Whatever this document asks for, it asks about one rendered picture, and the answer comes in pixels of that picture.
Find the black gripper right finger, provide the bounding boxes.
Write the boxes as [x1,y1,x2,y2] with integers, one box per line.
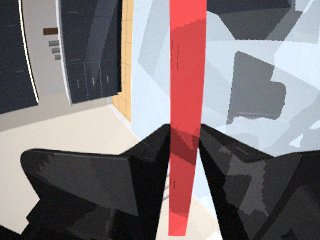
[199,124,320,240]

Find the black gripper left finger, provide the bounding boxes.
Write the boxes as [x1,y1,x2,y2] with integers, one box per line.
[20,124,169,240]

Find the red rectangular lid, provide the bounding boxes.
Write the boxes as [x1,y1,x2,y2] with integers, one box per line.
[169,0,207,236]

